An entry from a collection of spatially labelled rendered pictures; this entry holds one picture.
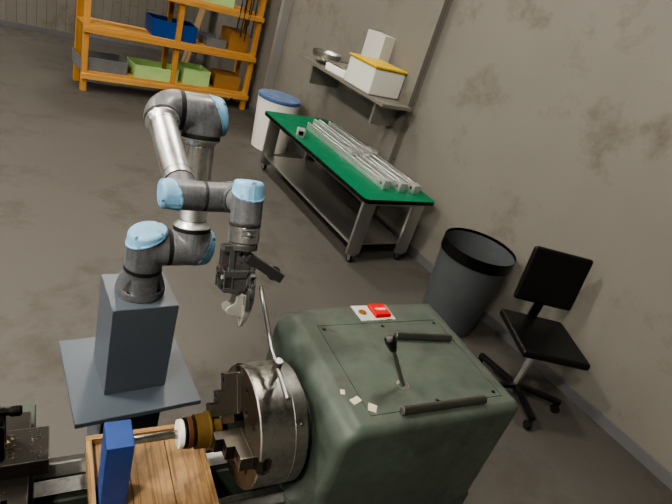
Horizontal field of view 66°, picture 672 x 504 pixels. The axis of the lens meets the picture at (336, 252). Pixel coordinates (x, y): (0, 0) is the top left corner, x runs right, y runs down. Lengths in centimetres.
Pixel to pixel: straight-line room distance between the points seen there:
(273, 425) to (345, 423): 17
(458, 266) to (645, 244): 120
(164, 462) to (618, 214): 325
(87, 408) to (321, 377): 83
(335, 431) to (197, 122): 94
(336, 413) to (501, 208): 338
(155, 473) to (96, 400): 44
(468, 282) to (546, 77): 166
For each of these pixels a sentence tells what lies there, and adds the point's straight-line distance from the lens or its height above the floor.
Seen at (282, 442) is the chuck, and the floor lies 116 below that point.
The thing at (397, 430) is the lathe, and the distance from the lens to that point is 134.
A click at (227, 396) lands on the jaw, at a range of 140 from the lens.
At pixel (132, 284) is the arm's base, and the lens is 171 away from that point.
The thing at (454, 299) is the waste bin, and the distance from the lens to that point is 400.
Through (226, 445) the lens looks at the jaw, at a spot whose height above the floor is 111.
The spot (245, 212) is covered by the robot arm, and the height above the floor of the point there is 161.
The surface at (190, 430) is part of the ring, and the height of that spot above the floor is 111.
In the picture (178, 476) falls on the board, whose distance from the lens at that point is 157.
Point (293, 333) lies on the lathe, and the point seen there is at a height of 124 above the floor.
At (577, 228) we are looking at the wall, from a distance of 410.
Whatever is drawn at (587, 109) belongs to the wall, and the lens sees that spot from 416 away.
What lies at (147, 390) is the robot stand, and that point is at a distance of 195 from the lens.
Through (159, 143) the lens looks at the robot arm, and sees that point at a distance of 144.
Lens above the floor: 214
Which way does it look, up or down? 27 degrees down
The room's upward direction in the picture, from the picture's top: 18 degrees clockwise
